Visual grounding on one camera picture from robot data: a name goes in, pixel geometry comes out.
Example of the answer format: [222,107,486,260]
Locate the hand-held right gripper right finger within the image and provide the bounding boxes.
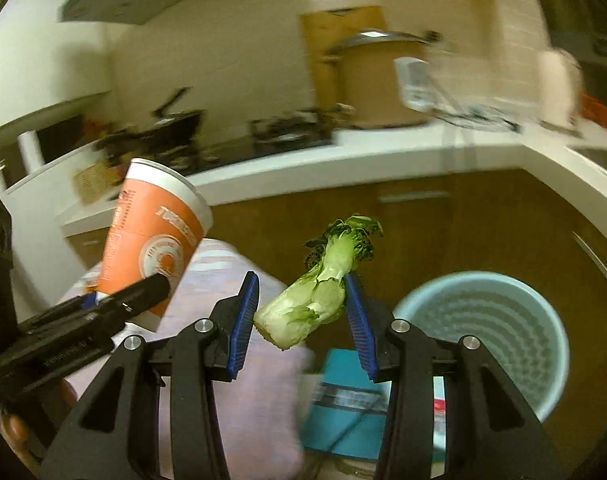
[344,274,567,480]

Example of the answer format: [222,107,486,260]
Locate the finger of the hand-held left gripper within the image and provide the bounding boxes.
[21,292,100,333]
[91,273,170,322]

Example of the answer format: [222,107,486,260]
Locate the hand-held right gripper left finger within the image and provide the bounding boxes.
[41,271,260,480]

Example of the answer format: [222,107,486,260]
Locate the green bok choy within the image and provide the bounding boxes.
[252,216,385,352]

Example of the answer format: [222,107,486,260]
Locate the orange and white paper cup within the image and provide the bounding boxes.
[94,157,214,333]

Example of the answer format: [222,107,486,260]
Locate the light blue plastic basket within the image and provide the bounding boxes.
[392,271,570,423]

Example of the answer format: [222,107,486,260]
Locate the person's left hand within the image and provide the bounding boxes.
[0,410,37,458]

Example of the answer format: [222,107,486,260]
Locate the pink floral blanket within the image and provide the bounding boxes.
[58,237,317,480]

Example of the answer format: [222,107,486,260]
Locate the teal cardboard box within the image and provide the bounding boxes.
[301,347,447,463]

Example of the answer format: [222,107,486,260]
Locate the beige slotted basket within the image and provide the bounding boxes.
[74,162,112,206]

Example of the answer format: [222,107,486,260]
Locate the white paper roll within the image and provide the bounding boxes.
[18,130,44,173]

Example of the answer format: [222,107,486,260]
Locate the black wok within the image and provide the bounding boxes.
[98,87,204,156]

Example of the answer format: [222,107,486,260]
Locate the black gas stove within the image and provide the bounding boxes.
[96,107,334,171]

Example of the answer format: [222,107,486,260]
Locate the brown rice cooker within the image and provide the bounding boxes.
[323,30,434,128]

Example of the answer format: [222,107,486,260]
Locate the wooden cutting board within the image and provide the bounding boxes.
[300,6,387,111]

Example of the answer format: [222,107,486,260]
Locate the steel sink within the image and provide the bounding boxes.
[566,145,607,186]

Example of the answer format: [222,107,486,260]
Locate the white electric kettle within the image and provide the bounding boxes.
[536,47,584,133]

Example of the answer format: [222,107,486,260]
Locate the red plastic crate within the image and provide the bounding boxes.
[581,92,607,136]

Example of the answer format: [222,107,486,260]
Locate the metal cabinet handle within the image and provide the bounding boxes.
[378,191,451,204]
[572,232,607,286]

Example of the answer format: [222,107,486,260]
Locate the black power cable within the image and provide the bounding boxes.
[431,80,527,133]

